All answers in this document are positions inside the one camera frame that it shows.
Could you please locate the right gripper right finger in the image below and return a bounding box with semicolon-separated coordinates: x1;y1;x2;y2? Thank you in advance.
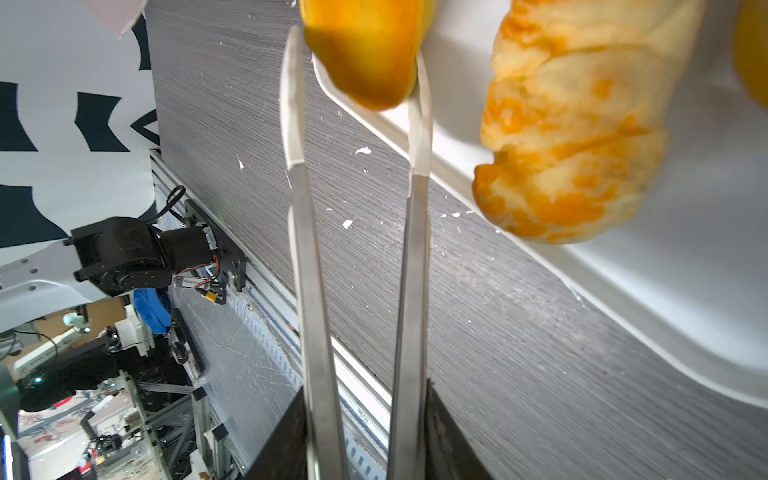
387;55;434;479

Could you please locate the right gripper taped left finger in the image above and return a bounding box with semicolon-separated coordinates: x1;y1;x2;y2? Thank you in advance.
279;25;349;479

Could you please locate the long braided fake bread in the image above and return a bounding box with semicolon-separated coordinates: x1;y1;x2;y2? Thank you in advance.
472;1;706;244

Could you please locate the round yellow fake bun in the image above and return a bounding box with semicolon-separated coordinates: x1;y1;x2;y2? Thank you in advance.
299;0;437;111

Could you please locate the red white paper bag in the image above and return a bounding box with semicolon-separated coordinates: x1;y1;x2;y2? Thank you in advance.
79;0;148;37

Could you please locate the yellow fake bagel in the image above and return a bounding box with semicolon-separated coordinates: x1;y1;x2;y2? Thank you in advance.
733;0;767;109

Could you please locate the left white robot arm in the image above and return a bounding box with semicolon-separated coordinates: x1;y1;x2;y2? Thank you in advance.
1;217;216;331

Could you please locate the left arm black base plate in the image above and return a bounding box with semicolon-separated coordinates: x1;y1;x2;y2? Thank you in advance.
172;199;248;305

